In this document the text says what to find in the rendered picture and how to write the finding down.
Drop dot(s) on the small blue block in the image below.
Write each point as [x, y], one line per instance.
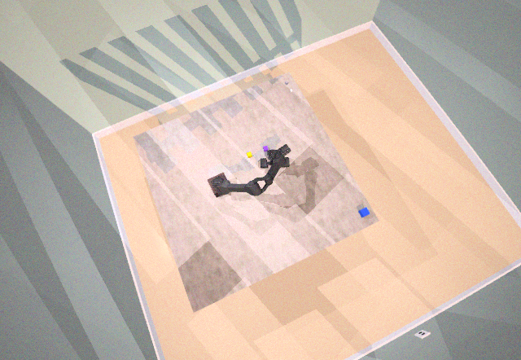
[364, 212]

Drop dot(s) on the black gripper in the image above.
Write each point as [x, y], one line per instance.
[264, 163]

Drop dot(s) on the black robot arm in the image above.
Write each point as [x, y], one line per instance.
[252, 187]

